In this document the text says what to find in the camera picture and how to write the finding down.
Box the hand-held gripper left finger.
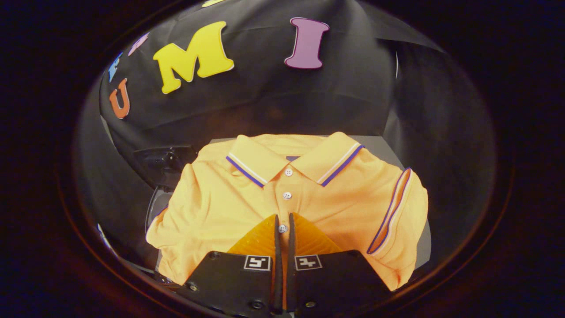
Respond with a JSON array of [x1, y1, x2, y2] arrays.
[[179, 214, 283, 316]]

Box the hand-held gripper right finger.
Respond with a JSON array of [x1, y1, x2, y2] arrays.
[[286, 212, 391, 315]]

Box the orange polo shirt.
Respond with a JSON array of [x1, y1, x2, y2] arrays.
[[146, 132, 429, 292]]

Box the dark washing machine lid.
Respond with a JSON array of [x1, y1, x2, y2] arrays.
[[132, 145, 199, 235]]

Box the black backdrop cloth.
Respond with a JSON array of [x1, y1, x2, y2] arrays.
[[74, 0, 495, 274]]

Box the beige cabinet with dark frame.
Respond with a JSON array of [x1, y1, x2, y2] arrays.
[[207, 135, 432, 270]]

